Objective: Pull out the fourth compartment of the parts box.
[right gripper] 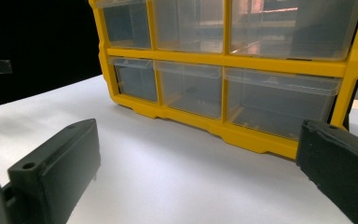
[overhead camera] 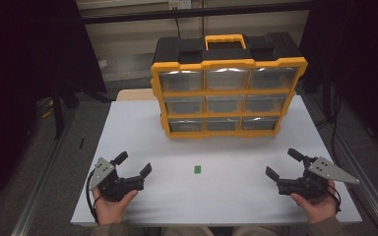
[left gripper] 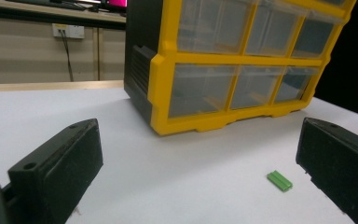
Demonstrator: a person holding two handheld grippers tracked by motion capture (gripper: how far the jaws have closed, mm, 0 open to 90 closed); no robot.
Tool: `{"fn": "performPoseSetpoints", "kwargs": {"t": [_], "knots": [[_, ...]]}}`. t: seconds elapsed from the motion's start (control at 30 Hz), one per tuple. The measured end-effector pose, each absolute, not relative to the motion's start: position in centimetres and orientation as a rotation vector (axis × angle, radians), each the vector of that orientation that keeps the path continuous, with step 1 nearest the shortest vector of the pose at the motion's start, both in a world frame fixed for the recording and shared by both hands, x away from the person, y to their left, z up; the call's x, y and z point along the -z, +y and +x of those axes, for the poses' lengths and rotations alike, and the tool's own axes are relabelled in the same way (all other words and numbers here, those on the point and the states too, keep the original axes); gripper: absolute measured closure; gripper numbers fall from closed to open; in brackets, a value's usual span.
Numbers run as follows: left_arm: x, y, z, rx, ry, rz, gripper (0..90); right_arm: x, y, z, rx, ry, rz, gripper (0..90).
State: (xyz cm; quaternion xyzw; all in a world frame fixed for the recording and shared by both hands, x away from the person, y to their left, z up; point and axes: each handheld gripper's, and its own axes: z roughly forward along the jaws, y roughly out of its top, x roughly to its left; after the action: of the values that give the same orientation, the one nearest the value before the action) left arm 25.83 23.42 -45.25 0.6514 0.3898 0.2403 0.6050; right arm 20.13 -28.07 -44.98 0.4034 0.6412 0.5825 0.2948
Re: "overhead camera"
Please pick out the black metal stand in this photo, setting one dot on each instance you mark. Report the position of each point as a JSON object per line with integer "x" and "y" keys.
{"x": 58, "y": 114}

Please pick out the black horizontal bar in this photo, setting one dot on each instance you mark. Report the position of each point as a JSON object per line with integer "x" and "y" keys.
{"x": 144, "y": 16}

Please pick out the grid of clear drawers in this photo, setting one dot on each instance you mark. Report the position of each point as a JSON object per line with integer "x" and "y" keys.
{"x": 226, "y": 80}

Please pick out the black marker pen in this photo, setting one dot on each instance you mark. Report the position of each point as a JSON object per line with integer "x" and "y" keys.
{"x": 82, "y": 143}

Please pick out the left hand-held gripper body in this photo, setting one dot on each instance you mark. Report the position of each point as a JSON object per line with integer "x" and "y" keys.
{"x": 114, "y": 187}

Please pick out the small green block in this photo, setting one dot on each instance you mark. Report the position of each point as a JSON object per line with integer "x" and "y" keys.
{"x": 197, "y": 169}

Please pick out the black curtain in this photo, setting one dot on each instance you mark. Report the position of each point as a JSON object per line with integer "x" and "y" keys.
{"x": 19, "y": 82}
{"x": 367, "y": 65}

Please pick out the person's left hand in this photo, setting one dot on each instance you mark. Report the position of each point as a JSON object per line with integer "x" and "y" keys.
{"x": 111, "y": 211}

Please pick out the small clear plastic drawer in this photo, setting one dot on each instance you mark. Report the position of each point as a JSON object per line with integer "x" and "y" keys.
{"x": 186, "y": 125}

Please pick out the aluminium rail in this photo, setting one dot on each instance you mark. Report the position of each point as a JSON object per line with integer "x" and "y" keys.
{"x": 36, "y": 196}
{"x": 374, "y": 203}

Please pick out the small white box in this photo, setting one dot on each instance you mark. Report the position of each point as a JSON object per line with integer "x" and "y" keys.
{"x": 102, "y": 63}

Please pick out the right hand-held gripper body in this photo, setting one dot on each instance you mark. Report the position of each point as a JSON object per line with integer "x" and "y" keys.
{"x": 308, "y": 187}

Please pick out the person's right leg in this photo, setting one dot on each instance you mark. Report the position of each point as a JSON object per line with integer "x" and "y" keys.
{"x": 262, "y": 231}

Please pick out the yellow and black organizer case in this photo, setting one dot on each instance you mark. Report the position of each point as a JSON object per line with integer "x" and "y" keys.
{"x": 226, "y": 63}

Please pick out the white wall socket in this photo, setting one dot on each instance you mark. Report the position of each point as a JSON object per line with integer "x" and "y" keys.
{"x": 179, "y": 4}

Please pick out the person's right hand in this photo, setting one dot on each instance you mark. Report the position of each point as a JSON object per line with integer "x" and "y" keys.
{"x": 321, "y": 208}

